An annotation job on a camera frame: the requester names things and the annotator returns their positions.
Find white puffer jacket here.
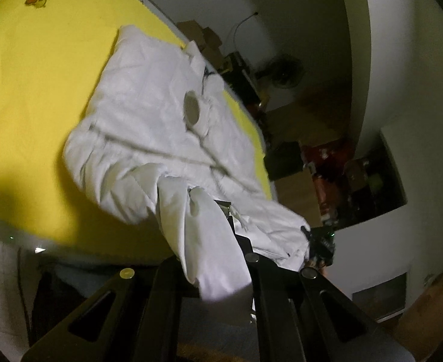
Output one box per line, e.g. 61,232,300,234
63,25,309,303

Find brown cardboard box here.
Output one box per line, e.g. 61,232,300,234
275,168,323,227

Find black standing fan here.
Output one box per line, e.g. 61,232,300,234
267,54,306,89

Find black yellow box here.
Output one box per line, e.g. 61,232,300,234
219,52,262,110

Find yellow table cloth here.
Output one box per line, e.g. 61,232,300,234
0,0,273,248

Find black cable on wall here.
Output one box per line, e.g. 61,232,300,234
226,11,260,56

